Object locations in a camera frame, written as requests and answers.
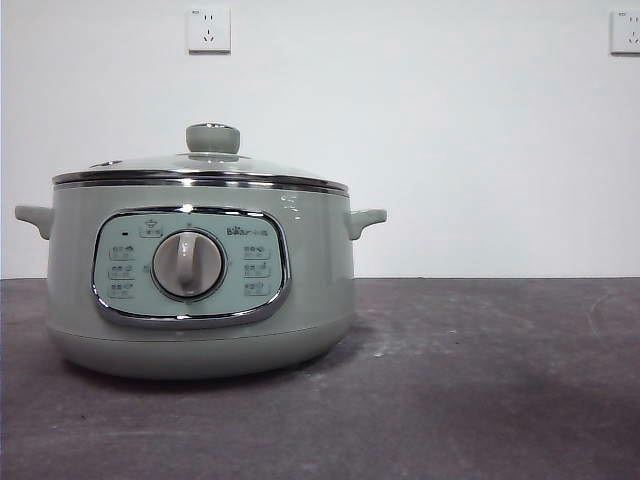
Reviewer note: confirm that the glass lid with green knob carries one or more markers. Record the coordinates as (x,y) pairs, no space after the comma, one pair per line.
(212,137)

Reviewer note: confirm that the sage green electric pot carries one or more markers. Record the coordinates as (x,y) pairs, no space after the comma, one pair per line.
(75,250)

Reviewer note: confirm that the white wall socket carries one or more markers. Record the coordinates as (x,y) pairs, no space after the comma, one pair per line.
(209,30)
(626,32)

